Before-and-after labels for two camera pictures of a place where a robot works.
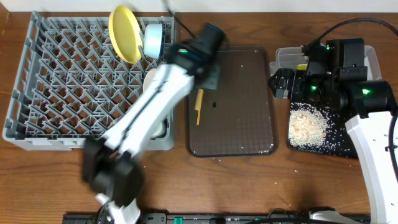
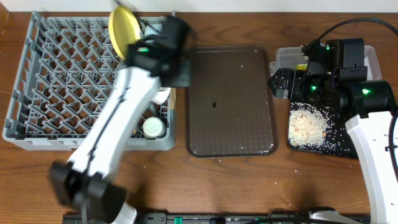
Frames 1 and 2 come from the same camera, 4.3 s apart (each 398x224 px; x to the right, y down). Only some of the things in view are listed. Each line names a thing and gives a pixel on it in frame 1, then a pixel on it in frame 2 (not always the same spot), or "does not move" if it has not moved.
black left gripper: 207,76 to 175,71
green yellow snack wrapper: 301,66 does not move
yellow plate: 126,33 does not move
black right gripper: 296,77 does not move
